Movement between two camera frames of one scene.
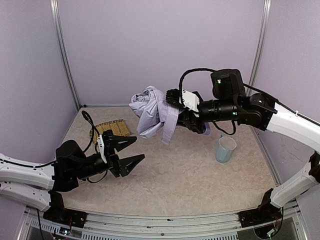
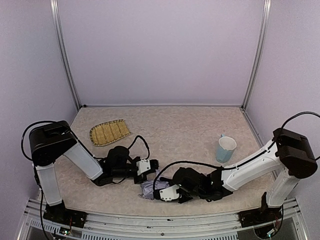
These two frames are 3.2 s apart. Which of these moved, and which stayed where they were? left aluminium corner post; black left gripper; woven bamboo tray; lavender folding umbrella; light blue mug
Moved: black left gripper; lavender folding umbrella
Stayed: left aluminium corner post; woven bamboo tray; light blue mug
